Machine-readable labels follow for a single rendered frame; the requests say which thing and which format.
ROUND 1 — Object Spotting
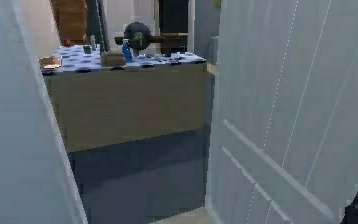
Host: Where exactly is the beige counter blue dotted top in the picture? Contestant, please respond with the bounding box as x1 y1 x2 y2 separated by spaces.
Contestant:
38 43 211 155

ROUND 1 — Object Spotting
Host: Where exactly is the blue spray bottle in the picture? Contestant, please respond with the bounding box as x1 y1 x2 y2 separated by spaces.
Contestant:
121 39 134 64

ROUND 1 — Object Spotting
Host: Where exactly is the brown box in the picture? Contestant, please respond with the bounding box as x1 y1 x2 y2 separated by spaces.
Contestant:
100 51 127 68

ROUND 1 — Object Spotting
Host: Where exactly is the black tall rectangle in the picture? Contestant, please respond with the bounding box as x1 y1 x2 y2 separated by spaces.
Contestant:
158 0 190 35

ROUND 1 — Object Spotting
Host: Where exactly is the white room door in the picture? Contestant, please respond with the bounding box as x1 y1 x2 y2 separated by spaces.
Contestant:
205 0 358 224

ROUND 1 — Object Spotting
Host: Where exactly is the brown bowl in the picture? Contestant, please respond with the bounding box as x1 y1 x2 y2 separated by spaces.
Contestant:
38 55 64 71

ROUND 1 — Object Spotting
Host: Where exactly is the brown wooden cupboard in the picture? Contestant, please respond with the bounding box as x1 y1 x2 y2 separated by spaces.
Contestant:
49 0 89 46

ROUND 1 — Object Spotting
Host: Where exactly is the dark grey post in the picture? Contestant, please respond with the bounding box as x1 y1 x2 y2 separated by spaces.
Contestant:
84 0 111 54

